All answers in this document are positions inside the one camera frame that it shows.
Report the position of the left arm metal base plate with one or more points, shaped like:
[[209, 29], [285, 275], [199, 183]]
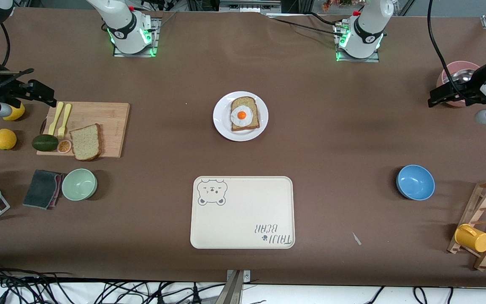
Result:
[[352, 59]]

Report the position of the dark green avocado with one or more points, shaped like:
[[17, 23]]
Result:
[[44, 142]]

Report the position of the white round plate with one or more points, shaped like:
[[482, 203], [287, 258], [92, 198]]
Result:
[[222, 124]]

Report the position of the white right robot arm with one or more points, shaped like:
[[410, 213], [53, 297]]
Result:
[[125, 25]]

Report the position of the yellow plastic fork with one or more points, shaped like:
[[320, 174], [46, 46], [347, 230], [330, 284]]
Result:
[[65, 120]]

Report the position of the small white tape scrap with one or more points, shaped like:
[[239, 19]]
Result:
[[356, 238]]

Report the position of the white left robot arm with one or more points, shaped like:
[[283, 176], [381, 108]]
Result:
[[365, 29]]

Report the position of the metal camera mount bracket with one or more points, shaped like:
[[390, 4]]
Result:
[[235, 291]]

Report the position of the fried egg toy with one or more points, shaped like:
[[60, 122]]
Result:
[[241, 115]]

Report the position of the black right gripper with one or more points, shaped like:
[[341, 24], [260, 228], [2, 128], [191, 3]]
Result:
[[1, 88]]

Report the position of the yellow lemon lower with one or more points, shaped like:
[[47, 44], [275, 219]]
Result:
[[5, 139]]

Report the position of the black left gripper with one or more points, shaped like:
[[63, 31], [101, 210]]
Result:
[[467, 88]]

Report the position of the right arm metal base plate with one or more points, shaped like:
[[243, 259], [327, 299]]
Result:
[[155, 38]]

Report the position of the blue bowl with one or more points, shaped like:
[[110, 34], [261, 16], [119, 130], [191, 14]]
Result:
[[415, 182]]

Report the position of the cream bear print tray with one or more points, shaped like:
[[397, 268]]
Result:
[[243, 215]]

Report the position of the wooden cutting board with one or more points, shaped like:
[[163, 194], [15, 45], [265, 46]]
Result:
[[108, 122]]

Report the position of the yellow plastic knife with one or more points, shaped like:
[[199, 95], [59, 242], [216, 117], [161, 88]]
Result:
[[56, 116]]

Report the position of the yellow mug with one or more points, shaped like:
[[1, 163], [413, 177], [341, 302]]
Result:
[[473, 238]]

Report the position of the pink bowl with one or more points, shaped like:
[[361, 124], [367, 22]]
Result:
[[458, 65]]

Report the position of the colourful plastic items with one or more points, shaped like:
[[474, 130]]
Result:
[[336, 4]]

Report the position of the folded grey cloth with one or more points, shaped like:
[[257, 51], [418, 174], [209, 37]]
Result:
[[41, 189]]

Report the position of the yellow lemon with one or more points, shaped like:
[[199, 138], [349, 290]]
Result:
[[5, 139], [17, 113]]

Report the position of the plain brown bread slice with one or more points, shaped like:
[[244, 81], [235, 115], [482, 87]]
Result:
[[86, 143]]

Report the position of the metal scoop spoon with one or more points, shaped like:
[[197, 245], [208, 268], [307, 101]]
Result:
[[462, 76]]

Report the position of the orange slice toy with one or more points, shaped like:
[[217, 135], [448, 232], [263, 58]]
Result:
[[64, 146]]

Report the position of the pale green bowl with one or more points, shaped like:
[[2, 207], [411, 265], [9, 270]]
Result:
[[79, 184]]

